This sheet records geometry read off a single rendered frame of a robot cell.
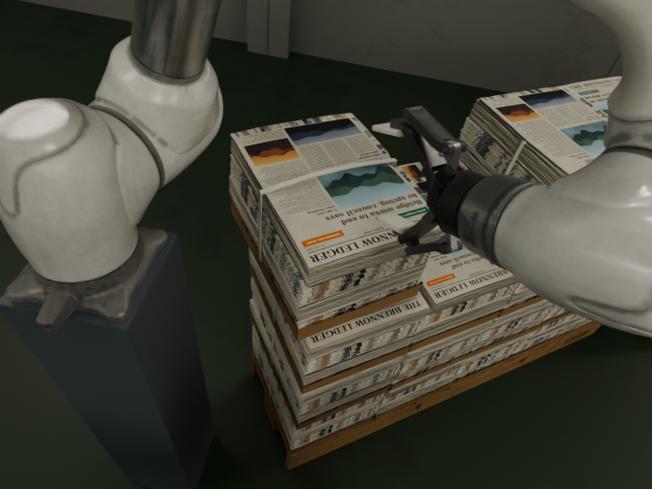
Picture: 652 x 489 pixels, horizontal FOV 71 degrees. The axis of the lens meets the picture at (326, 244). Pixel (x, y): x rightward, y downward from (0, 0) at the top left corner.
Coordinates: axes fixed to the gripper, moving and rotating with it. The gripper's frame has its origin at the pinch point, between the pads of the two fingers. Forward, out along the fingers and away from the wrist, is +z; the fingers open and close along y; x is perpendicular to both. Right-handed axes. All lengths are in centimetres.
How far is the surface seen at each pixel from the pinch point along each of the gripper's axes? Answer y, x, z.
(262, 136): -2.4, -8.2, 33.2
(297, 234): 9.8, -11.5, 9.3
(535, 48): -3, 240, 192
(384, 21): -29, 152, 244
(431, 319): 43, 22, 17
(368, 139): 0.8, 13.0, 28.0
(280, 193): 5.6, -10.3, 19.1
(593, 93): 0, 83, 30
